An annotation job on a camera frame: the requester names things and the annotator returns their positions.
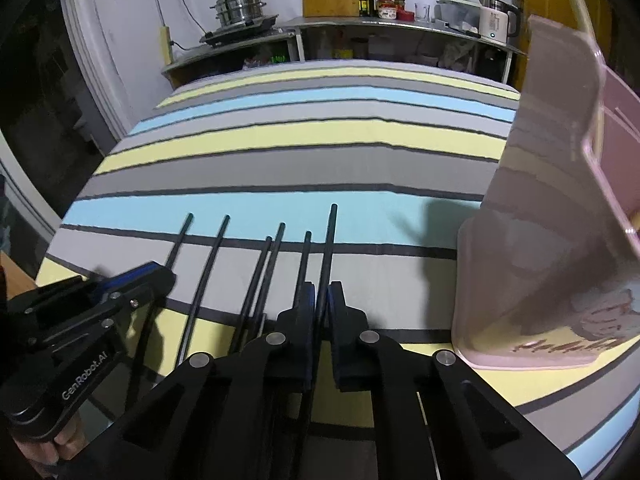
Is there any pink plastic utensil holder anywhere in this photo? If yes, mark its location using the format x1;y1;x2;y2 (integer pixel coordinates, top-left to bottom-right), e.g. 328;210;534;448
450;14;640;372

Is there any black chopstick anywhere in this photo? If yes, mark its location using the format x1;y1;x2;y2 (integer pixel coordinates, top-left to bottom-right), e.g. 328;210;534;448
297;203;338;480
127;213;194;406
231;236;274;353
296;231;313;291
240;222;286;348
177;215;231;366

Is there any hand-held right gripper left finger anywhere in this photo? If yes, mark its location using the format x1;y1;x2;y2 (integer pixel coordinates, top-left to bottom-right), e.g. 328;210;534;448
52;282;318;480

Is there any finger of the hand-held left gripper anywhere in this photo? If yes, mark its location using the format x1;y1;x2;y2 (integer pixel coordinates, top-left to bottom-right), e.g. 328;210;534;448
97;280;173;333
97;261;176;288

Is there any striped tablecloth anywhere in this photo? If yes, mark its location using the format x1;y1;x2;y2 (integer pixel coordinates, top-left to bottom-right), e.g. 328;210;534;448
35;59;640;480

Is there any person's left hand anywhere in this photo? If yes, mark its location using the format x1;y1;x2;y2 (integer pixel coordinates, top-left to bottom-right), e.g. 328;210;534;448
10;410;88;478

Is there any white plastic storage box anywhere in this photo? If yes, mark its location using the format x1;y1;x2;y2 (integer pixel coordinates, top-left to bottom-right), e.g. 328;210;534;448
434;0;483;31

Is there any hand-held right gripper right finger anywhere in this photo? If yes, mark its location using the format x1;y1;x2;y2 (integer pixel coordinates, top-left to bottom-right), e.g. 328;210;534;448
320;281;583;480

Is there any black power cord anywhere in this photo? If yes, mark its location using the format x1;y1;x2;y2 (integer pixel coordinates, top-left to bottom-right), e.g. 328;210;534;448
170;0;208;52

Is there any stainless steel steamer pot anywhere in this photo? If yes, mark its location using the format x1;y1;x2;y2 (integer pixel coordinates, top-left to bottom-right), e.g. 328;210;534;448
215;0;269;28

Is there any black induction cooker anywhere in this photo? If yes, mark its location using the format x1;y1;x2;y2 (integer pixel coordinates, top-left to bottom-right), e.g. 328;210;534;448
200;15;281;47

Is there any white electric kettle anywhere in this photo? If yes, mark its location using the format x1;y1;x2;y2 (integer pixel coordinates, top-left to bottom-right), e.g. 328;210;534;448
479;0;521;44

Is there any metal kitchen counter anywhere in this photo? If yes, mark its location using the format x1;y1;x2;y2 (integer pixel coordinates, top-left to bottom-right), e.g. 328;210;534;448
161;15;528;86

